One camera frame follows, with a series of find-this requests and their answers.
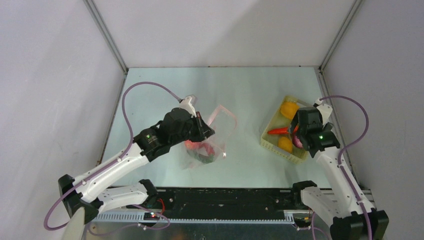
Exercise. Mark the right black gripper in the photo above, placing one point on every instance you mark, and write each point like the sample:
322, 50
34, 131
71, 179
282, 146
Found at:
298, 129

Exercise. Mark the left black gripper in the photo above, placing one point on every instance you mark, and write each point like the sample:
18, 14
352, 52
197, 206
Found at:
203, 130

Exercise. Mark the orange carrot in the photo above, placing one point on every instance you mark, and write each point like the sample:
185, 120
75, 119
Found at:
282, 131

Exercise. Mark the yellow bell pepper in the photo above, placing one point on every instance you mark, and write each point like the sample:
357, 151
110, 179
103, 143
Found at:
289, 109

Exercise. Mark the orange mango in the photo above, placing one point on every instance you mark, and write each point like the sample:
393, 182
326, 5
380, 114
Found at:
285, 143

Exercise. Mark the clear zip top bag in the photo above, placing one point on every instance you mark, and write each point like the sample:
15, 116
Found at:
224, 123

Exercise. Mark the red chili pepper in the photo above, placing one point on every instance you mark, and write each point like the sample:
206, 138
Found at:
209, 149

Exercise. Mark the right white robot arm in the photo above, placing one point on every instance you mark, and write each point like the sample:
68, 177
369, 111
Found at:
351, 216

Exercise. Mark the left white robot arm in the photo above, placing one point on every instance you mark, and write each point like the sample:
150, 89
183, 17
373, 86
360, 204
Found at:
93, 190

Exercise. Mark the cream perforated plastic basket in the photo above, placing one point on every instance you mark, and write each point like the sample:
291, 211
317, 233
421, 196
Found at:
275, 136

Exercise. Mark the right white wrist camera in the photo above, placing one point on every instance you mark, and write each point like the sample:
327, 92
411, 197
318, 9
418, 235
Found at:
324, 109

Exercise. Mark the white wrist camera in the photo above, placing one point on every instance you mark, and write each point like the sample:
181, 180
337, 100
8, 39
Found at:
324, 109
188, 103

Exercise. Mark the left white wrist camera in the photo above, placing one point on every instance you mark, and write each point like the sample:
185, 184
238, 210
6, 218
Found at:
188, 103

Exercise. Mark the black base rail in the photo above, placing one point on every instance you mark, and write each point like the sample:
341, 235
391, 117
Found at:
228, 204

